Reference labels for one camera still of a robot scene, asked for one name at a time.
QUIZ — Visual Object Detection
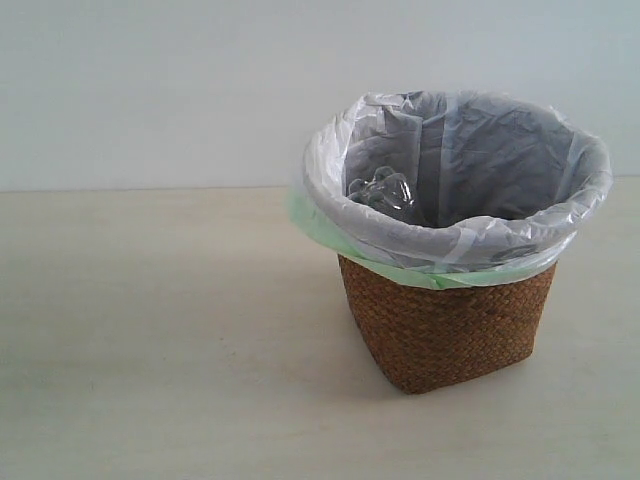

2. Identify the green label water bottle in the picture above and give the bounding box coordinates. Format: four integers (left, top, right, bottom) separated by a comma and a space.
347, 166, 413, 211

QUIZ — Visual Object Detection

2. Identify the white green plastic bin liner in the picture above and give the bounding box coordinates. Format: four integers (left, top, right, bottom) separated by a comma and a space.
288, 91, 613, 290

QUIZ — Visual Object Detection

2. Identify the woven brown wicker basket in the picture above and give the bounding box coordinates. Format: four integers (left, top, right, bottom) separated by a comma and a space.
338, 256, 555, 394

